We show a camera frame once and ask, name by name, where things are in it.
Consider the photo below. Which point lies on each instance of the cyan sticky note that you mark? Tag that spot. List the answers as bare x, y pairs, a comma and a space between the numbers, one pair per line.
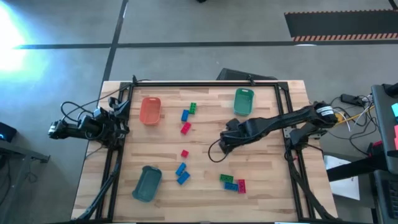
395, 109

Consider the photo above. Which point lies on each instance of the dark grey side desk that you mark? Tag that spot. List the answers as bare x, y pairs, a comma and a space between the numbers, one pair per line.
385, 124

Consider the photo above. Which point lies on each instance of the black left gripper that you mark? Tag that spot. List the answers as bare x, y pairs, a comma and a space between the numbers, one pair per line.
107, 116

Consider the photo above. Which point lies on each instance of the white paper sheet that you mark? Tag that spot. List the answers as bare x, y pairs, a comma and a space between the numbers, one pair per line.
342, 183

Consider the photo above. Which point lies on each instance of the small red toy brick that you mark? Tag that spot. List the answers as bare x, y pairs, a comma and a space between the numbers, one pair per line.
184, 153

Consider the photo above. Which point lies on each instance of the turquoise plastic basket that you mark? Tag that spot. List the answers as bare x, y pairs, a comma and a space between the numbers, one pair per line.
243, 102

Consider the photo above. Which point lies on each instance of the black aluminium table frame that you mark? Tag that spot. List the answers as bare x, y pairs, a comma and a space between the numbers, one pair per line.
202, 84

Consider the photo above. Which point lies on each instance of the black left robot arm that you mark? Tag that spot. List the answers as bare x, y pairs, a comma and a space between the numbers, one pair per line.
74, 128

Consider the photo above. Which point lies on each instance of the black power adapter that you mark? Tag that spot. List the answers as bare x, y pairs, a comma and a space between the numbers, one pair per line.
353, 99

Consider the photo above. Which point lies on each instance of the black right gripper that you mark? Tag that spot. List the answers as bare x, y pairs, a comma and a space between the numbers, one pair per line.
233, 138

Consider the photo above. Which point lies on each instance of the green toy brick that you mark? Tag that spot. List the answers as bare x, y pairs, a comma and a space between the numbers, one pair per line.
192, 108
226, 178

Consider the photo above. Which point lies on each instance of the pink sticky note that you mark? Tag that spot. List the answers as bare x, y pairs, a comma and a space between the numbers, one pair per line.
396, 133

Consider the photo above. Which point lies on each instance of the dark teal plastic basket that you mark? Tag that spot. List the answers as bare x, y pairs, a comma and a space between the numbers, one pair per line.
146, 185

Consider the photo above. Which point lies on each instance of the orange plastic basket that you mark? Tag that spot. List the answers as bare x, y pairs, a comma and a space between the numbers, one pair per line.
150, 112

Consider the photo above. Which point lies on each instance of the black keyboard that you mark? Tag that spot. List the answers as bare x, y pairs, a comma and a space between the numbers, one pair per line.
387, 196

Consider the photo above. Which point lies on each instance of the black hazard-striped floor mat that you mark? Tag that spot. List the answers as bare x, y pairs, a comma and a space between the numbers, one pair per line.
342, 25

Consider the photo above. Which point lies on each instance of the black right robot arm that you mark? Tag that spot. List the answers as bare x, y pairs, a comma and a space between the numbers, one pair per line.
280, 119

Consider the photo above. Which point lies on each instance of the black box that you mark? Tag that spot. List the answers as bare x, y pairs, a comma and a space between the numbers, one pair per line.
242, 75

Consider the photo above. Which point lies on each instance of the black device with blue light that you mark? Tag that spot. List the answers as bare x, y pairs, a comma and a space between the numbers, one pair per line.
6, 132

